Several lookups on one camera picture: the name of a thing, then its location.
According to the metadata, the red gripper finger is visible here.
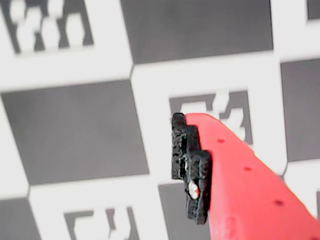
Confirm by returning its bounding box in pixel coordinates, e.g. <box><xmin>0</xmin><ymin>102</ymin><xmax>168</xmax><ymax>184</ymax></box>
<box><xmin>170</xmin><ymin>112</ymin><xmax>320</xmax><ymax>240</ymax></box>

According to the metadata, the black white marker checkerboard mat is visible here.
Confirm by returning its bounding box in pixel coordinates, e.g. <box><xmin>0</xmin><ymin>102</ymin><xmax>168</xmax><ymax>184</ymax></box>
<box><xmin>0</xmin><ymin>0</ymin><xmax>320</xmax><ymax>240</ymax></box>

